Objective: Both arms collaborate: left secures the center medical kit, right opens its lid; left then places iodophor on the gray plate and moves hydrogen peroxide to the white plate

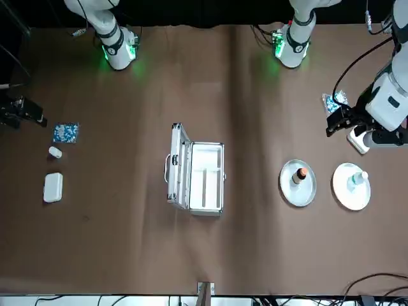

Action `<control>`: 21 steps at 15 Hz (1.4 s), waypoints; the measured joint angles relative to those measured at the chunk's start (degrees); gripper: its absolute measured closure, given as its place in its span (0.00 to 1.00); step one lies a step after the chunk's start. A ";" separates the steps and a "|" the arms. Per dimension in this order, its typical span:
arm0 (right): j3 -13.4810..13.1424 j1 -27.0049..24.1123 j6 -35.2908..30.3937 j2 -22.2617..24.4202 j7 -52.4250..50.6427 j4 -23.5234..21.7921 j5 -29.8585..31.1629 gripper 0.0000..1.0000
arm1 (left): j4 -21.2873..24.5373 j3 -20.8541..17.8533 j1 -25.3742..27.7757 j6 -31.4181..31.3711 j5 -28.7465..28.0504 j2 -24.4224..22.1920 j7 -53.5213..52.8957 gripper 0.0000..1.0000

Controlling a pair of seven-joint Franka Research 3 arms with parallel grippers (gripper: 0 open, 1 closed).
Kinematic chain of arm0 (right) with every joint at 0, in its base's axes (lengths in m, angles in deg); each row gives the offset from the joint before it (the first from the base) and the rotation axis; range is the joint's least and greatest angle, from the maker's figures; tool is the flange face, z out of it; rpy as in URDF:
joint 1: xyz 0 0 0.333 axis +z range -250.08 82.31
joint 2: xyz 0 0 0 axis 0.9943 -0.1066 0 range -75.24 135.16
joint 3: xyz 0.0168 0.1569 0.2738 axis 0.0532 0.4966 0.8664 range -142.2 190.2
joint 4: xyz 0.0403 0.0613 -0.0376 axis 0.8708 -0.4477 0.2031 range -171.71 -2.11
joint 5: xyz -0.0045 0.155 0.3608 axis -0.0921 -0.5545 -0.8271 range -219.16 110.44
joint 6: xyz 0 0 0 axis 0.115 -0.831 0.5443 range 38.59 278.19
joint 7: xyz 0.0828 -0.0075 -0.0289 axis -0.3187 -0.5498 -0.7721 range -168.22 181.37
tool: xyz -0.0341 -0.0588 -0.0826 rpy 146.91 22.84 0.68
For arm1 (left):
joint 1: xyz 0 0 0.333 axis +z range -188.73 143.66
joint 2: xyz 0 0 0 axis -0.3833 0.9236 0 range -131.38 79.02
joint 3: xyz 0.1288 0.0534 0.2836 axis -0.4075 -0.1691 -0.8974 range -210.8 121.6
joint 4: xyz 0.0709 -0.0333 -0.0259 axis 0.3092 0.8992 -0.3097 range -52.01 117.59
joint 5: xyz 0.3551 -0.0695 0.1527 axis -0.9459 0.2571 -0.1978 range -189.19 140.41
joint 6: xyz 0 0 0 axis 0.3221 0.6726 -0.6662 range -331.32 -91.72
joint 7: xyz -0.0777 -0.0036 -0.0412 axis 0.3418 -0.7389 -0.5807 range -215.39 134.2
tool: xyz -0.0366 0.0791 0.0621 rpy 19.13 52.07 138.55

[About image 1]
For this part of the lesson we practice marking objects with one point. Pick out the brown iodophor bottle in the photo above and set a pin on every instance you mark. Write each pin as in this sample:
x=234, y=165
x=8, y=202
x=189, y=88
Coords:
x=301, y=175

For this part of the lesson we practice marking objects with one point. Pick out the small white pill bottle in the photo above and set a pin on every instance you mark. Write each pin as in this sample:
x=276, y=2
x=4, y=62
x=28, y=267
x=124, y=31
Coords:
x=55, y=152

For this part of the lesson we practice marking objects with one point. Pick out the round white plate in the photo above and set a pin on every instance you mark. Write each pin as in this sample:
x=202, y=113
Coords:
x=342, y=188

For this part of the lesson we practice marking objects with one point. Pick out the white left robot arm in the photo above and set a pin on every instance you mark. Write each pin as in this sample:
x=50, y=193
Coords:
x=296, y=48

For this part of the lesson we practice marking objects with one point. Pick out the aluminium camera post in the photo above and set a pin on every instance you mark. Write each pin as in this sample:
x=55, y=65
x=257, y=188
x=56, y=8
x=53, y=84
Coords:
x=205, y=291

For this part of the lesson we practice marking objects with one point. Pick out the white plastic box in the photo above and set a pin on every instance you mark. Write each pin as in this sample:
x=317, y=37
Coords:
x=357, y=140
x=53, y=188

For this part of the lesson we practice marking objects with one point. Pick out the blue white pill bag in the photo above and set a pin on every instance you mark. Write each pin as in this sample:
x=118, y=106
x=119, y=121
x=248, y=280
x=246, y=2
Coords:
x=65, y=133
x=330, y=103

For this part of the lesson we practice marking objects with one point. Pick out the clear hydrogen peroxide bottle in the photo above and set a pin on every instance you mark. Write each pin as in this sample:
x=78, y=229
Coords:
x=357, y=181

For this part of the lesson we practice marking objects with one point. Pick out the silver aluminium medical kit case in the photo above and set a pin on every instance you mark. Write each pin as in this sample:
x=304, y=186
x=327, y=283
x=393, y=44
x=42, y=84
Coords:
x=178, y=165

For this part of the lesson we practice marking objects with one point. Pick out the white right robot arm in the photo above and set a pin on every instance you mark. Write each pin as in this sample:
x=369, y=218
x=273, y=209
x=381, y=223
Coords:
x=119, y=51

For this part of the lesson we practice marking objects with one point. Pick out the round gray plate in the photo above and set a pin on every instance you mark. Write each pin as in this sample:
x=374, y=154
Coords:
x=293, y=194

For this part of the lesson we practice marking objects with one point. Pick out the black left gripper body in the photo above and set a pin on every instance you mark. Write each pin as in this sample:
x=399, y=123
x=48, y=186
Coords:
x=358, y=114

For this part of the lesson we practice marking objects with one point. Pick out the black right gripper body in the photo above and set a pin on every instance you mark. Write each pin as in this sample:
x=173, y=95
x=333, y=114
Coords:
x=12, y=110

